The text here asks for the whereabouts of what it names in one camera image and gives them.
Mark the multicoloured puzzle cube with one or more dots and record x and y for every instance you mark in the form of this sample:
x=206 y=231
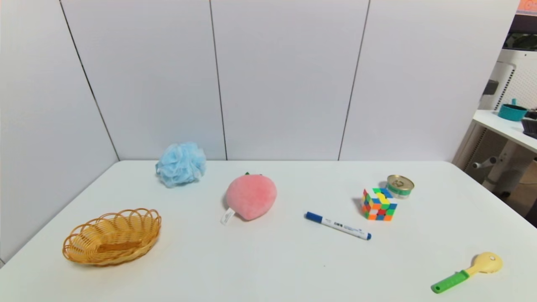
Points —
x=379 y=205

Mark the small tin can green label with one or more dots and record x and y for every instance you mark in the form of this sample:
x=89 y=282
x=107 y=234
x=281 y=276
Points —
x=400 y=185

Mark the blue and white marker pen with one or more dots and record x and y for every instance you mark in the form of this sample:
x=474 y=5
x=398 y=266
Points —
x=337 y=226

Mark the white pegboard panel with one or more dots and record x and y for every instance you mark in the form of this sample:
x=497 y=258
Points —
x=520 y=79

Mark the pink peach plush toy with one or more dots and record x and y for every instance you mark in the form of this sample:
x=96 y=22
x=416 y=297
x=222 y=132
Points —
x=251 y=197

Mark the white table leg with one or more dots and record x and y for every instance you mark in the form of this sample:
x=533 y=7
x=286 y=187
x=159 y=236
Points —
x=509 y=167

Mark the teal pot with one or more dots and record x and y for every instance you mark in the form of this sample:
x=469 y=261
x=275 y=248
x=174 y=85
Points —
x=512 y=113

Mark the light blue bath loofah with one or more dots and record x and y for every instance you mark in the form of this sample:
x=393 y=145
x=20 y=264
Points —
x=180 y=164

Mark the white side table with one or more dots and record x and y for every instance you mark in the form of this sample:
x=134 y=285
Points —
x=501 y=126

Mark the yellow wicker basket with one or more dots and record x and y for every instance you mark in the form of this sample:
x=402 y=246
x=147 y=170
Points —
x=84 y=251

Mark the black container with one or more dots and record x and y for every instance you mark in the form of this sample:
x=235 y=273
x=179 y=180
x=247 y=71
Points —
x=530 y=126

